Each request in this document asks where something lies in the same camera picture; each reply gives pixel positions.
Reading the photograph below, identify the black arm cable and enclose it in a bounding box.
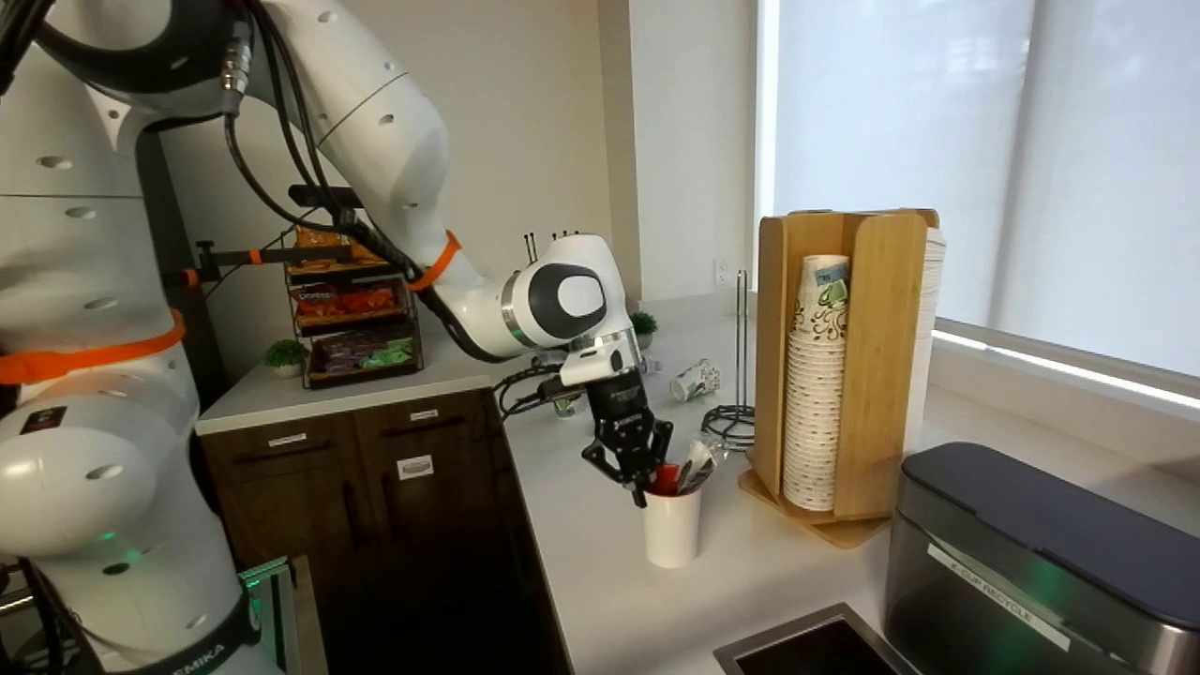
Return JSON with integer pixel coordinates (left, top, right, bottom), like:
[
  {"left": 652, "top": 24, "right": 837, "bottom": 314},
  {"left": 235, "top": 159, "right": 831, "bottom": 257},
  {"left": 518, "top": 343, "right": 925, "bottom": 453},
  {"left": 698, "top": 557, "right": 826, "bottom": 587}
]
[{"left": 217, "top": 0, "right": 510, "bottom": 369}]

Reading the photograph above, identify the brown wooden cabinet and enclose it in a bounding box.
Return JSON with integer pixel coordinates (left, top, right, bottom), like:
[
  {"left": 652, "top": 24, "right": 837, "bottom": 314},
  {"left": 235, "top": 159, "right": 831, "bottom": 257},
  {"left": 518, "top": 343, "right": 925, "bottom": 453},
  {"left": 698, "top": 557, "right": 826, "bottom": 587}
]
[{"left": 195, "top": 385, "right": 535, "bottom": 675}]

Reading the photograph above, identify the wooden cup dispenser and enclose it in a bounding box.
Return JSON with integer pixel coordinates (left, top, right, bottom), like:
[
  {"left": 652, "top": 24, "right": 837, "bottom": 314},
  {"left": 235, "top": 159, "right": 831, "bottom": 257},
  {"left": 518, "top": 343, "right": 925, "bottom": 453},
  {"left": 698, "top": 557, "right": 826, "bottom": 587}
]
[{"left": 750, "top": 205, "right": 943, "bottom": 532}]

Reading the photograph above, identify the black flat tray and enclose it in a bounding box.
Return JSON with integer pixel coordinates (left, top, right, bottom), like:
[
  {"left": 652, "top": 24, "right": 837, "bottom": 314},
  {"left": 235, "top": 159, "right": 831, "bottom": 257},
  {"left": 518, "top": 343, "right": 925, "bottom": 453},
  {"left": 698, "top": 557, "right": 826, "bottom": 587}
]
[{"left": 708, "top": 600, "right": 921, "bottom": 675}]

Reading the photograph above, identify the white lid stack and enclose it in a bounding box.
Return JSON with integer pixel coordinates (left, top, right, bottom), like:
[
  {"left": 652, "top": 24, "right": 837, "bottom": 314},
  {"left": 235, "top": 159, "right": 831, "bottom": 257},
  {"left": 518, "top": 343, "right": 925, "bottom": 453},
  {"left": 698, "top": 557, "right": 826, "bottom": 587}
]
[{"left": 905, "top": 227, "right": 948, "bottom": 459}]

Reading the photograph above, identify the white window blind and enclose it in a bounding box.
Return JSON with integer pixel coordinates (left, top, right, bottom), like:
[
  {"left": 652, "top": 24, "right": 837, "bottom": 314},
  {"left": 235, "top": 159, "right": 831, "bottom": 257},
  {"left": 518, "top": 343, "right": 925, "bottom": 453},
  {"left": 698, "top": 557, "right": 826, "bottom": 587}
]
[{"left": 767, "top": 0, "right": 1200, "bottom": 382}]

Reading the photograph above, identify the silver bin with black lid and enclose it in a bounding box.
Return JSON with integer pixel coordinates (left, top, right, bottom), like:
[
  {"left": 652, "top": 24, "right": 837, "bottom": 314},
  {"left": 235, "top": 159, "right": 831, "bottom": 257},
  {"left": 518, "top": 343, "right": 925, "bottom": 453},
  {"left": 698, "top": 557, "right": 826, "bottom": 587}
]
[{"left": 882, "top": 439, "right": 1200, "bottom": 675}]

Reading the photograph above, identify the black wire towel holder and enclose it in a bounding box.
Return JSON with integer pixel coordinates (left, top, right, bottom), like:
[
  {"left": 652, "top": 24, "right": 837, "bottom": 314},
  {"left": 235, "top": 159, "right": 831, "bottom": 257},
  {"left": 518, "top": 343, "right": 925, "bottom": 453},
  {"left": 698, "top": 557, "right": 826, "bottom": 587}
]
[{"left": 698, "top": 267, "right": 761, "bottom": 460}]

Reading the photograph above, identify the wooden snack rack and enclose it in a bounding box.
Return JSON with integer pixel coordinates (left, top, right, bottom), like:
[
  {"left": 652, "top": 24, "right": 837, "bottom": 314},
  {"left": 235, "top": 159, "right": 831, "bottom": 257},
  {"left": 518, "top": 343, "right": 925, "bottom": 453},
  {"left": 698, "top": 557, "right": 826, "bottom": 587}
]
[{"left": 282, "top": 230, "right": 422, "bottom": 389}]

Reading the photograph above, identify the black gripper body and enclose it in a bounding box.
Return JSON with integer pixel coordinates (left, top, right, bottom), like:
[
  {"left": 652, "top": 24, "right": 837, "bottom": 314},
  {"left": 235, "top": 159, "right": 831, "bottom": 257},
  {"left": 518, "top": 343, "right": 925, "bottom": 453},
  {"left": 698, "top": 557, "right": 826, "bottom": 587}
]
[{"left": 581, "top": 369, "right": 660, "bottom": 450}]

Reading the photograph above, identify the white mug with red handle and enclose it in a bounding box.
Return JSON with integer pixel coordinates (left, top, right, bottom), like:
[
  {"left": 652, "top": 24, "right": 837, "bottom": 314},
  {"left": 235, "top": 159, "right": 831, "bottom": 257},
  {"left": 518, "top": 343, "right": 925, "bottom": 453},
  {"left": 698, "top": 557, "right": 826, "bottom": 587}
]
[{"left": 640, "top": 482, "right": 708, "bottom": 574}]

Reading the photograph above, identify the white cabinet sticker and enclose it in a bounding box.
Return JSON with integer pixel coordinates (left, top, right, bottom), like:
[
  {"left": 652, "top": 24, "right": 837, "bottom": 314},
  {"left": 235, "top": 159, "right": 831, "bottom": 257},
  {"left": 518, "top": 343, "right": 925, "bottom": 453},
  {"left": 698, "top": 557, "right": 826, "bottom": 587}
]
[{"left": 393, "top": 450, "right": 440, "bottom": 489}]

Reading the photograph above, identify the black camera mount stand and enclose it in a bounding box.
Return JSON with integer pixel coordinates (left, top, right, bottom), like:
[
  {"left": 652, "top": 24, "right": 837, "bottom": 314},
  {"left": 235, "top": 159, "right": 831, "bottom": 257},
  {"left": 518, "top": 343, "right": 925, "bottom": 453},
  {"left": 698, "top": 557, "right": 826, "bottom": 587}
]
[{"left": 132, "top": 117, "right": 366, "bottom": 409}]

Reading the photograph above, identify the small green potted plant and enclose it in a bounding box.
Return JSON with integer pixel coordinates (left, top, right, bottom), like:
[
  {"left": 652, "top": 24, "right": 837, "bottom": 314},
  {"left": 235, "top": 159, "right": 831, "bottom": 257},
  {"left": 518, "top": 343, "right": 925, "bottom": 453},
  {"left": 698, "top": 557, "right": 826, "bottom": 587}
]
[
  {"left": 263, "top": 335, "right": 312, "bottom": 382},
  {"left": 625, "top": 309, "right": 665, "bottom": 358}
]

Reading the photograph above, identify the patterned paper cup stack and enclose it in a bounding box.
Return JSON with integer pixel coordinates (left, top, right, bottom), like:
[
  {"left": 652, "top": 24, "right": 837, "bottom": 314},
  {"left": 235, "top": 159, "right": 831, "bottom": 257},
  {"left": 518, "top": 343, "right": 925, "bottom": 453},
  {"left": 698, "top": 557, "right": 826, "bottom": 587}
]
[{"left": 781, "top": 252, "right": 855, "bottom": 518}]

